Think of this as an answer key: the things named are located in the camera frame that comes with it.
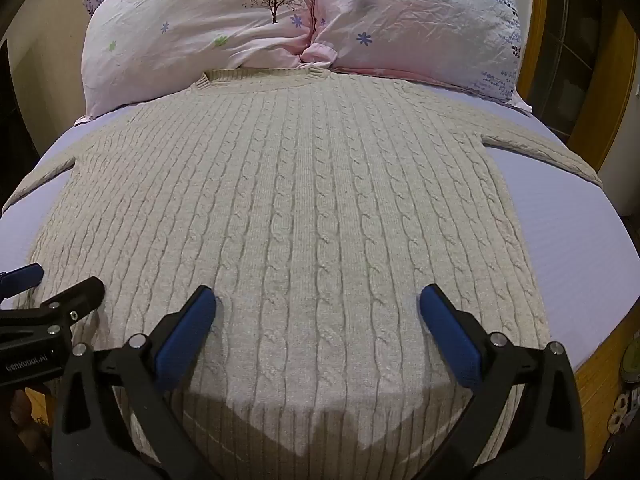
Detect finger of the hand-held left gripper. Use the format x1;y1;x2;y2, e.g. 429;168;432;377
39;276;106;333
0;263;44;301

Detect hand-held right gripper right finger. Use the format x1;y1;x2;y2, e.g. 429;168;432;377
418;284;585;480

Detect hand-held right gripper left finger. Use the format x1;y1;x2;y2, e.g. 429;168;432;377
53;285;217;480

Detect beige cable-knit sweater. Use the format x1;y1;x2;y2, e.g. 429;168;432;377
2;67;603;480

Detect lavender bed sheet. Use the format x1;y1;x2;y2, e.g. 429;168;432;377
0;80;640;368

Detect wooden wardrobe door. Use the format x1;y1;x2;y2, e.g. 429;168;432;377
517;0;638;173

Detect pink floral pillow with tree print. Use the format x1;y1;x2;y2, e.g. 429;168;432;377
80;0;321;118

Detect wooden bed frame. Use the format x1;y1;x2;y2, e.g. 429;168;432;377
570;310;640;480

